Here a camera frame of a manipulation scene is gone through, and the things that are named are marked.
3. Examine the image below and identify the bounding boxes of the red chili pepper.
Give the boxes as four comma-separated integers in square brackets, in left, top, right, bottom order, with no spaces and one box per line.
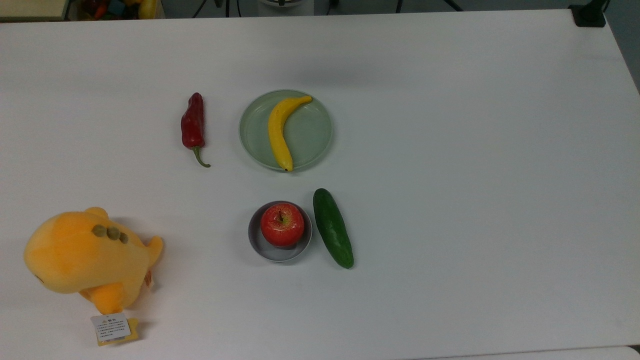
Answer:
[180,92,212,169]

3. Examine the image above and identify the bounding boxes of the pale green plastic plate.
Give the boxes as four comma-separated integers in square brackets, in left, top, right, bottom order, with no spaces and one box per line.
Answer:
[238,89,334,172]

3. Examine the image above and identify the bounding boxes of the dark green cucumber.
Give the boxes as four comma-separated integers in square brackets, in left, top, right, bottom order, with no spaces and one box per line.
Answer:
[312,188,355,270]

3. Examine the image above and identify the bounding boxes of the red apple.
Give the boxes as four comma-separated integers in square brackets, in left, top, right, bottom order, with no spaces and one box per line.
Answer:
[260,202,305,249]

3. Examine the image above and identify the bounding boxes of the yellow banana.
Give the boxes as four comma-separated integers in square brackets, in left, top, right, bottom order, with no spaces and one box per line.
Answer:
[267,95,313,172]

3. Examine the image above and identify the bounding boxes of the small grey bowl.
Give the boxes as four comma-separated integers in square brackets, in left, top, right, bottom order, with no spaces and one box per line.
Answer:
[248,200,313,263]

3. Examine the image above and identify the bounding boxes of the black tripod legs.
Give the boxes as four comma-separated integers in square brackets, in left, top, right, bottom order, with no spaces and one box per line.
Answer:
[395,0,463,13]
[192,0,243,18]

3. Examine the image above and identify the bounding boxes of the orange plush dinosaur toy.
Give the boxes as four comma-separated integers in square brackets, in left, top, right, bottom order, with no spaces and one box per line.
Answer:
[23,206,165,316]

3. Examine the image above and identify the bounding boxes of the white paper toy tag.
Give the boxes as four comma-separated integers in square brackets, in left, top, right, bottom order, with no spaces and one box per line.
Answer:
[90,313,141,347]

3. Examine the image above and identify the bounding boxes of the box of colourful toys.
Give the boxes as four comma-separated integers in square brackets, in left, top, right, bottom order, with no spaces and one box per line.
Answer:
[67,0,161,21]

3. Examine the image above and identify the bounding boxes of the black table clamp mount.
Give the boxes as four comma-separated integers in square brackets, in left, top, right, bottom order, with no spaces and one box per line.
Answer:
[568,0,611,28]

